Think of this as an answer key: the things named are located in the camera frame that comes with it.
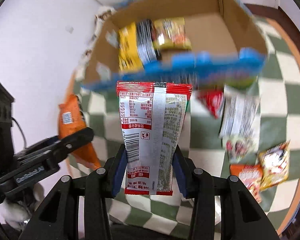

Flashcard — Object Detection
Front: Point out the orange red snack packet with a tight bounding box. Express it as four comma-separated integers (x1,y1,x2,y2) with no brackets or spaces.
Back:
230,164,263,203

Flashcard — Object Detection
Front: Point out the white silver snack packet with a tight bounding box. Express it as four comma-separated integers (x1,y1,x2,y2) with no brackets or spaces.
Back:
219,86,260,163

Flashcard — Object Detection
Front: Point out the yellow panda snack packet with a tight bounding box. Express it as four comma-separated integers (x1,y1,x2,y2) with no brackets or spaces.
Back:
258,141,290,191

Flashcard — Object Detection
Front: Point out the red silver snack packet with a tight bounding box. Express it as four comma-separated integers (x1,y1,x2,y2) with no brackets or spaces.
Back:
116,81,192,196

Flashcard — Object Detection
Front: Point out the small red packet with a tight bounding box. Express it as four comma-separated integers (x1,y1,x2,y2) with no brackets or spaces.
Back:
197,89,224,119

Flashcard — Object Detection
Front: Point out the green white checkered mat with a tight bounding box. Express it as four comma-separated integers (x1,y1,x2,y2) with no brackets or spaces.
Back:
71,17,300,239

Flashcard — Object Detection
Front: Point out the black silver striped packet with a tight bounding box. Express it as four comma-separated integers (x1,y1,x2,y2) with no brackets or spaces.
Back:
136,19,161,66

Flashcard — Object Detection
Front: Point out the cardboard box blue rim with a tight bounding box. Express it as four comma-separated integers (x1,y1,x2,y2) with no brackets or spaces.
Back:
82,0,268,91

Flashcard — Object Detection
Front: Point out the yellow biscuit ball packet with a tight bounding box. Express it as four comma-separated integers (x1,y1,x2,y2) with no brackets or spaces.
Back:
153,17,192,50

